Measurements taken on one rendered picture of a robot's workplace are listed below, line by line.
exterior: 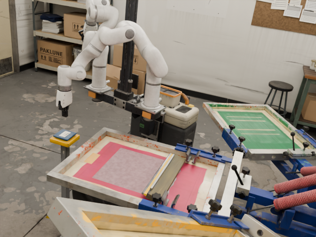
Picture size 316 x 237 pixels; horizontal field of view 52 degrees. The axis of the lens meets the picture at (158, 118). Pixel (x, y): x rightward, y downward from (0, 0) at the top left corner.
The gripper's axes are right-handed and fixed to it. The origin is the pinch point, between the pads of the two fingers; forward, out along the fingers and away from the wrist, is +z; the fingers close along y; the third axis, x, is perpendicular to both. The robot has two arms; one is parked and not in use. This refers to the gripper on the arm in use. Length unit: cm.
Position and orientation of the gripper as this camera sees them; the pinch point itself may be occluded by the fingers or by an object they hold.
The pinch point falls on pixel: (65, 113)
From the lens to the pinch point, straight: 199.1
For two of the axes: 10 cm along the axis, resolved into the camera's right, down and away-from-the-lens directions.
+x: 9.4, 2.4, -2.5
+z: -1.1, 9.0, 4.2
